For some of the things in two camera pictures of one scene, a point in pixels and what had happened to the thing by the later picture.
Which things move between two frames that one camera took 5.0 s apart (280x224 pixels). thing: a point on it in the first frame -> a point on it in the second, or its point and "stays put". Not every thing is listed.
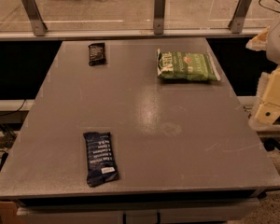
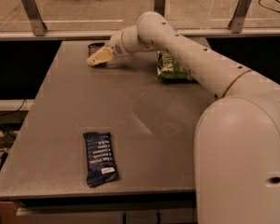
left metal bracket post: x=38 y=26 stays put
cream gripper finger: x=268 y=113 -> x=93 y=61
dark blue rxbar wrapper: x=101 y=167 stays put
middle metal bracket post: x=160 y=7 stays put
